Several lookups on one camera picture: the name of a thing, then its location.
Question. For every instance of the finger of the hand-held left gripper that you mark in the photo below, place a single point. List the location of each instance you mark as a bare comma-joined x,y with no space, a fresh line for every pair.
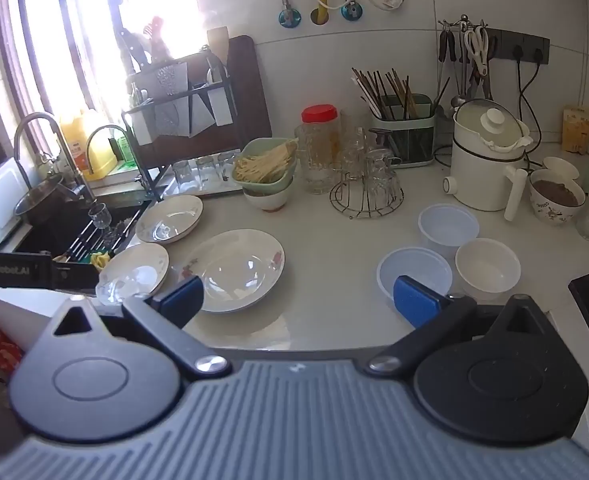
77,275

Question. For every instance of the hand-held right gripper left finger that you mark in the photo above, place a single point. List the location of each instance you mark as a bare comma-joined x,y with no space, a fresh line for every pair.
184,297

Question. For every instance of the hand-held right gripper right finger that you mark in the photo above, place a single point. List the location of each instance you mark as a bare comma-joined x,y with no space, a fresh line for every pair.
414,302

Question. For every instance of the shallow pale blue bowl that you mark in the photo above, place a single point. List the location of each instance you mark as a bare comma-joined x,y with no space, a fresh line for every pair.
409,265

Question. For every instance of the large floral white plate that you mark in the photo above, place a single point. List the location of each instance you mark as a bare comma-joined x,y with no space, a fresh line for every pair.
234,270

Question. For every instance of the small plain white plate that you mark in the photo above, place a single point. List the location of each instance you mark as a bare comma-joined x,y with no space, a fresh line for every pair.
137,262

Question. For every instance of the deep pale blue bowl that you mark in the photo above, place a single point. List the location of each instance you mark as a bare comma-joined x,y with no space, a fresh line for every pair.
447,230

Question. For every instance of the orange rimmed white plate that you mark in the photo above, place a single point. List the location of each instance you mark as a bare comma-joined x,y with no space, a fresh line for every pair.
169,217

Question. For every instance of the black sink rack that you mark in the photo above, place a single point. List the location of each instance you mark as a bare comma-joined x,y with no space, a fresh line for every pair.
94,240

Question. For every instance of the metal pot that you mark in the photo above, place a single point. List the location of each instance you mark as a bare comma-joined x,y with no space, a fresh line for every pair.
39,202

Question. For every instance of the white drip tray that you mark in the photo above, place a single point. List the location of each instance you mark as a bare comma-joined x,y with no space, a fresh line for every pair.
214,187

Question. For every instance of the small drinking glass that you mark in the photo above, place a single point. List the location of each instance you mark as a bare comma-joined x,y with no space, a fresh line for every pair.
227,162
182,172
205,167

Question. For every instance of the white ceramic bowl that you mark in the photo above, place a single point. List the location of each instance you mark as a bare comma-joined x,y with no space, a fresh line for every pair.
267,200

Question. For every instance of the yellow bottle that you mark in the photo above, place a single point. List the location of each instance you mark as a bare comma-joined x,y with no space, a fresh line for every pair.
77,145

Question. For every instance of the glass cup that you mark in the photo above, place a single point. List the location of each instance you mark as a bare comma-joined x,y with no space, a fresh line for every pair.
352,157
382,175

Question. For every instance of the green bottle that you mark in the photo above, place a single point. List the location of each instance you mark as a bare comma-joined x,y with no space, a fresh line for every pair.
126,149

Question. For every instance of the white electric pot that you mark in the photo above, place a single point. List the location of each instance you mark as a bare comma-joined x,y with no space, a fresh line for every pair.
479,175

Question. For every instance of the short metal faucet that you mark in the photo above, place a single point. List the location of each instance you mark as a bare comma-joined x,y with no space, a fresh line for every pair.
105,127

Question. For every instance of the green bowl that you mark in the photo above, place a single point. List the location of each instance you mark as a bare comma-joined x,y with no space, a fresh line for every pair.
279,177

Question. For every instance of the tall metal faucet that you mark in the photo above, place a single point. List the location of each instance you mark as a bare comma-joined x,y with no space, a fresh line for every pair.
39,116

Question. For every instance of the dried noodles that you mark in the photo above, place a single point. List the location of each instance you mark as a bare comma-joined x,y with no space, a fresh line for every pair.
264,162

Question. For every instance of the green chopstick holder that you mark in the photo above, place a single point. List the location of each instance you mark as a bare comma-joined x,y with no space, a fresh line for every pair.
404,145

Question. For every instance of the floral mug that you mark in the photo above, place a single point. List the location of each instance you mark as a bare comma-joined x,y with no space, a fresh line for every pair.
554,210

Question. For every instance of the black dish rack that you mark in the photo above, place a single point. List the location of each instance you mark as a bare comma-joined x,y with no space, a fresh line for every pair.
129,112

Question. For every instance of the white cup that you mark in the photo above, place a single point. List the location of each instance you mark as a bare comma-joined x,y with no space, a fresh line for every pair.
564,166

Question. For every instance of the metal grater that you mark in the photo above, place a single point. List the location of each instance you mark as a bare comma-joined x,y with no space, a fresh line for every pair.
172,90

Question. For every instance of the red lidded glass jar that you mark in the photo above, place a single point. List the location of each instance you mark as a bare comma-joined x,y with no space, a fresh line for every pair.
319,115

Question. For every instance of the bundle of chopsticks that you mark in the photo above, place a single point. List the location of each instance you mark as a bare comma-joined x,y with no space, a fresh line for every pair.
379,90

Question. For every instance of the brown cutting board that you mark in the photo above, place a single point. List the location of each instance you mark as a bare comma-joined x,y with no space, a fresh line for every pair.
249,90

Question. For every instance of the yellow packet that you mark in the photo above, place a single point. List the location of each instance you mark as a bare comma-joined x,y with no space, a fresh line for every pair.
576,130

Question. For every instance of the hanging kitchen utensils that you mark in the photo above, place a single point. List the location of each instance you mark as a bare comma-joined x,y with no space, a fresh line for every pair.
447,50

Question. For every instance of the dark power strip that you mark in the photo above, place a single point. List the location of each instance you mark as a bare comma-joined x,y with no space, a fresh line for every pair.
516,42

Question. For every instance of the window frame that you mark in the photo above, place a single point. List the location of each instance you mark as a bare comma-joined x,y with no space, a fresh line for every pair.
12,60

